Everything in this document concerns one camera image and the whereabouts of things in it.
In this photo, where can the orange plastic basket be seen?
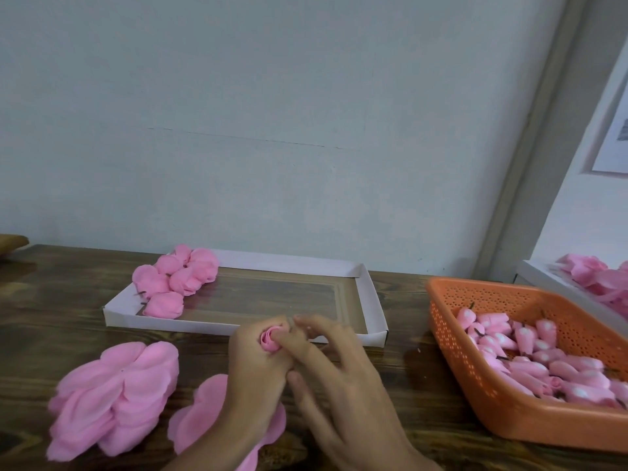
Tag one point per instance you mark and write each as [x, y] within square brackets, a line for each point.
[510, 422]

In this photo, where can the pink petal flower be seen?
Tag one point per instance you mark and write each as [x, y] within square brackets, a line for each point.
[204, 262]

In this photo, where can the grey door frame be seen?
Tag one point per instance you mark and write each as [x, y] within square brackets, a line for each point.
[545, 132]

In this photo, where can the white shallow tray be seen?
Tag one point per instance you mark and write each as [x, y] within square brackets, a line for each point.
[265, 299]

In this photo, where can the stack of pink petals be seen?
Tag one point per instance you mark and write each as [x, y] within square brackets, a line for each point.
[196, 417]
[113, 397]

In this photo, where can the person's right forearm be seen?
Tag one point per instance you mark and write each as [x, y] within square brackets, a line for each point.
[427, 464]

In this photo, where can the person's left hand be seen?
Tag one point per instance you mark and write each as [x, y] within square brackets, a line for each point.
[257, 377]

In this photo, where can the pink rose buds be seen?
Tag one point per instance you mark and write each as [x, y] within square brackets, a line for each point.
[525, 356]

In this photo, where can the white paper notice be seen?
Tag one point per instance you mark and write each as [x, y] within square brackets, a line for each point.
[613, 137]

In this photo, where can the pile of pink petals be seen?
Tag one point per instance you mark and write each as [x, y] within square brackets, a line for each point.
[594, 274]

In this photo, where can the person's right hand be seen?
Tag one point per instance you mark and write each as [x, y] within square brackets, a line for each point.
[348, 397]

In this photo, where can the group of finished pink roses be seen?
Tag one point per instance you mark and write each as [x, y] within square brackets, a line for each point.
[149, 281]

